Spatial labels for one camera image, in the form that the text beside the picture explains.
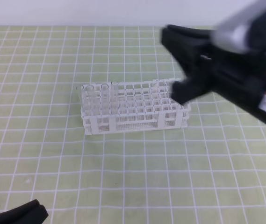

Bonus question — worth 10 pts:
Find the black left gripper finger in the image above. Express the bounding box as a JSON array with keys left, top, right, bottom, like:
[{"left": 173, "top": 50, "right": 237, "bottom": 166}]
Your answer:
[{"left": 0, "top": 199, "right": 48, "bottom": 224}]

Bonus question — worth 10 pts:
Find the white plastic test tube rack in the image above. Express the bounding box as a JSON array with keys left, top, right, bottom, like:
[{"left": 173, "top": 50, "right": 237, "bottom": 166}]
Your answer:
[{"left": 81, "top": 79, "right": 191, "bottom": 135}]

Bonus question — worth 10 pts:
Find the clear test tube far left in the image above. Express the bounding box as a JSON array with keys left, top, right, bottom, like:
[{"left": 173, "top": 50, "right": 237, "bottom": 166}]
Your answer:
[{"left": 76, "top": 84, "right": 84, "bottom": 104}]

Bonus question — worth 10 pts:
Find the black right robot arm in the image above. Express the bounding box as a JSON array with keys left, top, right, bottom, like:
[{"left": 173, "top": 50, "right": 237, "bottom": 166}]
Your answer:
[{"left": 160, "top": 25, "right": 266, "bottom": 124}]

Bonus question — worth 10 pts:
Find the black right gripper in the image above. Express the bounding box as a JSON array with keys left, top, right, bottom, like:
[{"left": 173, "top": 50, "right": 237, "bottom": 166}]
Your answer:
[{"left": 160, "top": 25, "right": 266, "bottom": 112}]

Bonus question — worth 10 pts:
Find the clear glass test tube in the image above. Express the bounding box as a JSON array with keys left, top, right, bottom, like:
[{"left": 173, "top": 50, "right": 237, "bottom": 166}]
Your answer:
[{"left": 111, "top": 81, "right": 119, "bottom": 114}]

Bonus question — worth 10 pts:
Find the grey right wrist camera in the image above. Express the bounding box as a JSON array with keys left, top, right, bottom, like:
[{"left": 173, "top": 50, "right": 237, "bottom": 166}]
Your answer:
[{"left": 210, "top": 0, "right": 266, "bottom": 54}]

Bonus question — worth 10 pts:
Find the clear test tube slot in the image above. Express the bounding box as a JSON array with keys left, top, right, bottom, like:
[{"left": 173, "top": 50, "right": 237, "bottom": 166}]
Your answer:
[
  {"left": 86, "top": 84, "right": 95, "bottom": 116},
  {"left": 101, "top": 84, "right": 109, "bottom": 115}
]

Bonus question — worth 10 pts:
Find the green checkered tablecloth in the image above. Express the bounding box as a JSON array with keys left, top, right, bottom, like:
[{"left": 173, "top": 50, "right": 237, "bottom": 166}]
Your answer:
[{"left": 0, "top": 26, "right": 266, "bottom": 224}]

